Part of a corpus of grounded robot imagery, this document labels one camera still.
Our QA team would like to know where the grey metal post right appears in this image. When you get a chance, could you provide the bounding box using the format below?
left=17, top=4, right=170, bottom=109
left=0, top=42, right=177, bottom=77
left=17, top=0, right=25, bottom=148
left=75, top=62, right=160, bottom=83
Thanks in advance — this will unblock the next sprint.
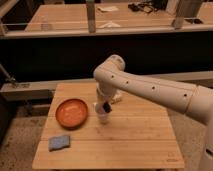
left=171, top=0, right=203, bottom=30

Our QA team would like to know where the background wooden workbench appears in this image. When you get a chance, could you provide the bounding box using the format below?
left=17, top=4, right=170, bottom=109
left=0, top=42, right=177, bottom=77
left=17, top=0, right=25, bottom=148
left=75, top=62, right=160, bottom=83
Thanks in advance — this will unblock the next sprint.
left=23, top=2, right=213, bottom=33

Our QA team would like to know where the clear plastic cup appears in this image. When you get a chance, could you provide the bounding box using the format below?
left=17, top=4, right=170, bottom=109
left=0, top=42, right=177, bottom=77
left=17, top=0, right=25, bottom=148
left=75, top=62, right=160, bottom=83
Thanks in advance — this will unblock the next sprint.
left=41, top=21, right=49, bottom=31

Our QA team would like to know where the blue sponge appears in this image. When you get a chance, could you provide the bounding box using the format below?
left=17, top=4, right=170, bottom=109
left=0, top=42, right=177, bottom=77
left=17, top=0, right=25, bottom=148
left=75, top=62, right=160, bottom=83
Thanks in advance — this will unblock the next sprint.
left=48, top=135, right=70, bottom=151

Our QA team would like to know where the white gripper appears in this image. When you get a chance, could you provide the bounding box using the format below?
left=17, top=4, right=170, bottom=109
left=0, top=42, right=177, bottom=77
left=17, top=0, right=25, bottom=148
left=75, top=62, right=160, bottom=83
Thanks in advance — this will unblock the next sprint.
left=96, top=85, right=114, bottom=113

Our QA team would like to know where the grey metal post left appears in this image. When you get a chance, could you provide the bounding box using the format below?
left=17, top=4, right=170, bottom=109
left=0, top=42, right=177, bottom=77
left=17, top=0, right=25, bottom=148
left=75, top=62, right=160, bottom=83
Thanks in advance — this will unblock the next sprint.
left=86, top=0, right=96, bottom=33

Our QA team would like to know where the orange plate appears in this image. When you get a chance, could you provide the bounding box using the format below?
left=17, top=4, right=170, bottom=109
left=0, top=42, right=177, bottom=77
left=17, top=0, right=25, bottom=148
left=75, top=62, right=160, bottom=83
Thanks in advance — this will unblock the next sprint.
left=55, top=99, right=88, bottom=129

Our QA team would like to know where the wooden table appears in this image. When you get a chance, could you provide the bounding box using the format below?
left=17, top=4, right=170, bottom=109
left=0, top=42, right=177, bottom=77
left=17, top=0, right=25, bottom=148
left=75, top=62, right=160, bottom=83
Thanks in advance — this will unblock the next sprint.
left=32, top=83, right=184, bottom=170

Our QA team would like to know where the black cables pile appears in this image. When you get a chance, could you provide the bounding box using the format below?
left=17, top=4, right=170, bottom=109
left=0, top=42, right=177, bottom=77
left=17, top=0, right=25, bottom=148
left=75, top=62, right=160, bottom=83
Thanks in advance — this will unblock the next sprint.
left=127, top=1, right=158, bottom=14

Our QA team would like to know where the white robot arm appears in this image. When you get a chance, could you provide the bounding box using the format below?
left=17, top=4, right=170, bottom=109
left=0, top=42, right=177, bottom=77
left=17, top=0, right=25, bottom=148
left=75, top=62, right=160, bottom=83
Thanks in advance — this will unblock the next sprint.
left=93, top=55, right=213, bottom=171

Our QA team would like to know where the white paper sheet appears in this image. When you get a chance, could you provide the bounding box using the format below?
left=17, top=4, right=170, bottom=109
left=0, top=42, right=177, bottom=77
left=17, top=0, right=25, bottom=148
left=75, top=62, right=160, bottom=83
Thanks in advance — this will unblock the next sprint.
left=97, top=6, right=119, bottom=12

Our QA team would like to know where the grey metal post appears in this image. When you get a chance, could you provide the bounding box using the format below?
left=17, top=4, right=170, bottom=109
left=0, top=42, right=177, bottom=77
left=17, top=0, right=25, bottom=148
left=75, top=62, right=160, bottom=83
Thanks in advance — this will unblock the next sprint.
left=171, top=0, right=203, bottom=30
left=86, top=0, right=96, bottom=33

